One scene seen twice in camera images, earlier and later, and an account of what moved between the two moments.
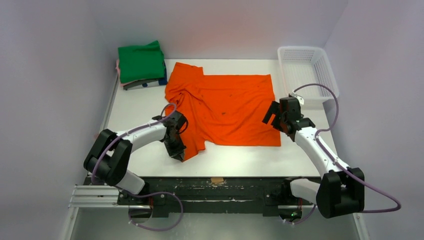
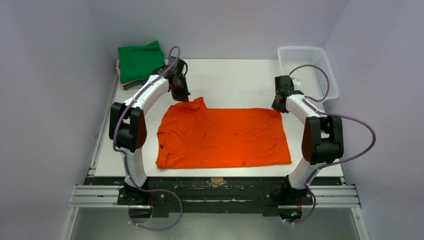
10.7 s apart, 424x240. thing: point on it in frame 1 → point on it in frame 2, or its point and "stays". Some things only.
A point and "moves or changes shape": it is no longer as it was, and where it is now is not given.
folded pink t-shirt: x=118 y=69 stays
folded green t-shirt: x=141 y=63 stays
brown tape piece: x=216 y=180 stays
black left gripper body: x=175 y=147 → x=180 y=93
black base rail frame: x=194 y=194 stays
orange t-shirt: x=227 y=109 moves or changes shape
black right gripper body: x=277 y=114 → x=279 y=103
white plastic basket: x=300 y=65 stays
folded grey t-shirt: x=139 y=85 stays
